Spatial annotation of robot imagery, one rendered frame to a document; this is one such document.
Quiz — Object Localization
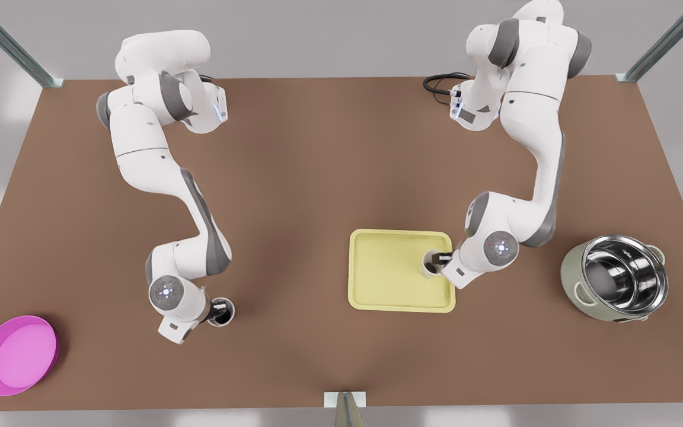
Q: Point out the white IKEA cup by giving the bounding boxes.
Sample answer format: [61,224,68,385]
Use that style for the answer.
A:
[423,250,446,278]
[207,298,236,327]

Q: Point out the yellow rectangular tray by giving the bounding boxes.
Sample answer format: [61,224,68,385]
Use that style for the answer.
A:
[349,229,457,313]

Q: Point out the stainless steel green pot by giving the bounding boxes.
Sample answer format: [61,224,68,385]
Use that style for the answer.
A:
[560,234,669,323]

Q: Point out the pink round bowl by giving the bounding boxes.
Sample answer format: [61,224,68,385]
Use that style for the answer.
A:
[0,315,60,397]

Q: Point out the silver frame post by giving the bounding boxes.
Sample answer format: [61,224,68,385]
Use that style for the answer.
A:
[0,0,63,88]
[615,0,683,83]
[324,391,366,427]

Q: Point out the black cable loop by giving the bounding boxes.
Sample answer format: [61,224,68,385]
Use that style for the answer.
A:
[423,73,473,107]

